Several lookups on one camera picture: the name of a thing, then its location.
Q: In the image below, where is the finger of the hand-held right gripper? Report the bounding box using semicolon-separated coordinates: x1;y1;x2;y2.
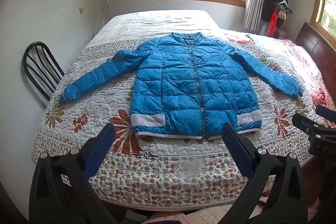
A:
292;113;324;136
316;105;336;120

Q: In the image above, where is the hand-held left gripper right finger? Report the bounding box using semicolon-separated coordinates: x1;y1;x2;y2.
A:
222;123;309;224

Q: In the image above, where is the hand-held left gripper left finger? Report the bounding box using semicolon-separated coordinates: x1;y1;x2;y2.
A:
29;123;118;224

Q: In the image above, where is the blue puffer jacket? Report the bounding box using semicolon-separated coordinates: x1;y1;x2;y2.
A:
58;32;303;141

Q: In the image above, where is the coat rack with clothes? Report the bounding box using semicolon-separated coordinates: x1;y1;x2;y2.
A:
261;0;293;37

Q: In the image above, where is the pink floral blanket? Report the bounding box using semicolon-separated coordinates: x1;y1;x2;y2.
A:
223;30;336;111

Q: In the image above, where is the white floral quilted bedspread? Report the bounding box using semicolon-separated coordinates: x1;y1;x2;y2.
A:
31;11;336;211

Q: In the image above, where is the dark wooden headboard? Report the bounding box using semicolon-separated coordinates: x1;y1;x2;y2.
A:
295;22;336;106

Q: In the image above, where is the pink cloth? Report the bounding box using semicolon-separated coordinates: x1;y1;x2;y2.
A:
126;210;210;224

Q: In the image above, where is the black metal chair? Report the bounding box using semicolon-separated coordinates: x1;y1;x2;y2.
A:
23;42;66;109

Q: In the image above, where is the narrow wooden framed window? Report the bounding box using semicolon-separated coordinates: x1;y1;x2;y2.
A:
310;0;336;38

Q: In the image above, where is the white device cable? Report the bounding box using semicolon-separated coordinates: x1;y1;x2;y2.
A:
96;0;110;35

